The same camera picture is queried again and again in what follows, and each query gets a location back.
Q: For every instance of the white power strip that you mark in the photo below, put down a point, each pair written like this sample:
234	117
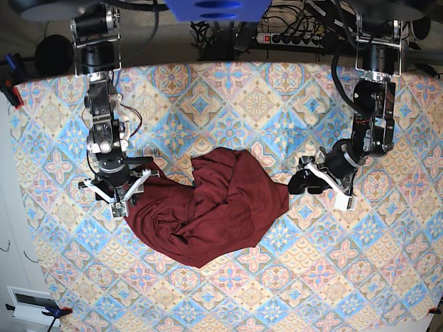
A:
287	40

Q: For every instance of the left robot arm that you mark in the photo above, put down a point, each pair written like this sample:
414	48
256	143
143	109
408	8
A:
377	42

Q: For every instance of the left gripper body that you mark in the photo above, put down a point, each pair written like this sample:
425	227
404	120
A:
345	158

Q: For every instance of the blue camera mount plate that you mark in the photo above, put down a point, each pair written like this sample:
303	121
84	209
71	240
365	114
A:
218	10

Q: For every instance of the blue orange clamp upper left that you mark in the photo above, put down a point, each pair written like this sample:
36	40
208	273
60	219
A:
17	75

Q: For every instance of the blue orange clamp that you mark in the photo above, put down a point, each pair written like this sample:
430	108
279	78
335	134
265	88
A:
57	312
17	75

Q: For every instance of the patterned tile tablecloth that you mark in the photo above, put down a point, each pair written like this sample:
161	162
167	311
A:
316	269

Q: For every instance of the dark red t-shirt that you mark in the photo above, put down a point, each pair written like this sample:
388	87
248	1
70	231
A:
230	206

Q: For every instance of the white wall outlet box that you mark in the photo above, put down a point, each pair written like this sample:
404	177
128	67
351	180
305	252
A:
28	305

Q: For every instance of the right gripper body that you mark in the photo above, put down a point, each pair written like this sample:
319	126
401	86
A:
112	169

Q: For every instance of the orange clamp lower right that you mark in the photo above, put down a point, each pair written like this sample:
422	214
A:
434	311

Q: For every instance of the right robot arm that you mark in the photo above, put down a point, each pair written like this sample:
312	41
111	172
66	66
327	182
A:
95	38

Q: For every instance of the blue orange clamp lower left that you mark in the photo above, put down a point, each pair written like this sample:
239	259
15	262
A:
57	312

